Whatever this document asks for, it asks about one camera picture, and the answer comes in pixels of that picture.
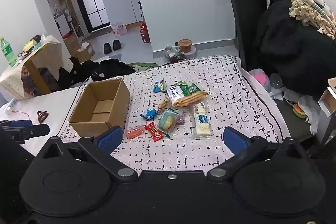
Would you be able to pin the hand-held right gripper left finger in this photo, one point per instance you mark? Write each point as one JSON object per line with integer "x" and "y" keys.
{"x": 110, "y": 139}

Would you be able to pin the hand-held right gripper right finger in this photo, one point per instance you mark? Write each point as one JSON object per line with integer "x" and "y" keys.
{"x": 235, "y": 140}

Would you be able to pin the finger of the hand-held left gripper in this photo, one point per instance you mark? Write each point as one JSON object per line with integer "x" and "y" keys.
{"x": 21, "y": 123}
{"x": 36, "y": 130}

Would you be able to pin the small orange snack packet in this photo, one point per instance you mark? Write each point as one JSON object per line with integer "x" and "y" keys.
{"x": 134, "y": 132}

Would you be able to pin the long white bread packet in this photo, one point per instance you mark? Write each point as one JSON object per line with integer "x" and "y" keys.
{"x": 202, "y": 121}

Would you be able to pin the brown cardboard box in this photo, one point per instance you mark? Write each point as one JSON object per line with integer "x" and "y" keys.
{"x": 80, "y": 111}

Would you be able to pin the red candy bar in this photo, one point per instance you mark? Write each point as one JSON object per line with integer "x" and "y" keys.
{"x": 154, "y": 131}

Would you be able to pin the purple mochi packet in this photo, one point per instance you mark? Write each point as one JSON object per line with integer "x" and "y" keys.
{"x": 181, "y": 119}

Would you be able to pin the orange biscuit packet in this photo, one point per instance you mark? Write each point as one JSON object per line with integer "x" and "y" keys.
{"x": 193, "y": 98}

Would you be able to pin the colourful cookie packet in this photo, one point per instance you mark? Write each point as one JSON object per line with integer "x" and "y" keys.
{"x": 168, "y": 120}

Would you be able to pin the small gold candy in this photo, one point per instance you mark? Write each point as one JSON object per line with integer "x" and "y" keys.
{"x": 163, "y": 104}

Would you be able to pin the dark green snack packet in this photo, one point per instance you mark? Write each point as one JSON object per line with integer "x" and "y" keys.
{"x": 193, "y": 88}

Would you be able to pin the blue and yellow snack packet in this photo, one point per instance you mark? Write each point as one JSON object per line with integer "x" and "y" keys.
{"x": 159, "y": 86}

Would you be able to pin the clear rice cracker packet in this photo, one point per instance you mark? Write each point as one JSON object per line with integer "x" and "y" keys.
{"x": 175, "y": 94}

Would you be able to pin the light green snack packet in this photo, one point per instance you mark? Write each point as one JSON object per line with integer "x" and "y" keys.
{"x": 181, "y": 83}

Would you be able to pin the dark brown hair clip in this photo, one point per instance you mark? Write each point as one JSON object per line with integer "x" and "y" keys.
{"x": 42, "y": 116}

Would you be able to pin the cream dotted tablecloth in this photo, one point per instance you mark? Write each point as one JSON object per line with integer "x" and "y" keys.
{"x": 13, "y": 77}

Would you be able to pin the black jacket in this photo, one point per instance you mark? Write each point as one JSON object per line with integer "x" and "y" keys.
{"x": 69, "y": 74}

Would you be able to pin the pink plush toy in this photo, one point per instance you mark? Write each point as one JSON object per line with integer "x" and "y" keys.
{"x": 258, "y": 77}

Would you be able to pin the burger shaped toy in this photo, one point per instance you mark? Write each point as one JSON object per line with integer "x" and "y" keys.
{"x": 299, "y": 110}

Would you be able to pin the clear plastic bottle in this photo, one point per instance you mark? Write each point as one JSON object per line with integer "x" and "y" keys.
{"x": 275, "y": 81}

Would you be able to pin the green plastic bottle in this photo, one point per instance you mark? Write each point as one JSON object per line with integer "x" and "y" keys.
{"x": 6, "y": 52}

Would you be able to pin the green floor rug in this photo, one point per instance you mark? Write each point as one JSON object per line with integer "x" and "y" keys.
{"x": 144, "y": 66}

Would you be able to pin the white plastic bag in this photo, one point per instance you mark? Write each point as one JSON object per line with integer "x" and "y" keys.
{"x": 309, "y": 108}

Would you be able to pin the cardboard carton with tissue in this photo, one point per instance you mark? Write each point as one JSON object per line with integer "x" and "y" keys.
{"x": 86, "y": 53}

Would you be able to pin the plain cardboard carton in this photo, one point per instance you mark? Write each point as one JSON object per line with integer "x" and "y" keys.
{"x": 71, "y": 43}

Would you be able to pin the clear plastic container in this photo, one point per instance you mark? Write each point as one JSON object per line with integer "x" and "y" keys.
{"x": 191, "y": 54}

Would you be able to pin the small open cardboard carton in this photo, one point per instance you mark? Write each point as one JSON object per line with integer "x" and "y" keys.
{"x": 328, "y": 98}

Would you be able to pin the clear plastic trash bag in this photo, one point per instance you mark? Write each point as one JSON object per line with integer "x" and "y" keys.
{"x": 173, "y": 52}

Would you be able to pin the brown lidded cup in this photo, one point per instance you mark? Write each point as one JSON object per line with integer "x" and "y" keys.
{"x": 185, "y": 45}

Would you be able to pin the pink water bottle pack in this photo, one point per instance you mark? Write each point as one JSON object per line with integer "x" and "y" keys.
{"x": 119, "y": 28}

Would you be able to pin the black fleece coat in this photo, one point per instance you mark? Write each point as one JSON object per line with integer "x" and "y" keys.
{"x": 288, "y": 43}

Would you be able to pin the red fire extinguisher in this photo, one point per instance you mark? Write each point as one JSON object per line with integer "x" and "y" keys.
{"x": 145, "y": 32}

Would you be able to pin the black chair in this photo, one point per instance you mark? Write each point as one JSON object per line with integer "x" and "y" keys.
{"x": 249, "y": 24}

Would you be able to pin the white standing fan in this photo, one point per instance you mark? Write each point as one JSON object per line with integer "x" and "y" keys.
{"x": 67, "y": 12}

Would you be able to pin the white kitchen cabinet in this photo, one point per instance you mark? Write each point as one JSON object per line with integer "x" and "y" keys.
{"x": 120, "y": 6}

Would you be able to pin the black spray bottle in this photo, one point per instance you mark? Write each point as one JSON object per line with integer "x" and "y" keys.
{"x": 140, "y": 7}

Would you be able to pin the cream fringed blanket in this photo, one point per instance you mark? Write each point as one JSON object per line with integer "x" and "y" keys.
{"x": 312, "y": 11}

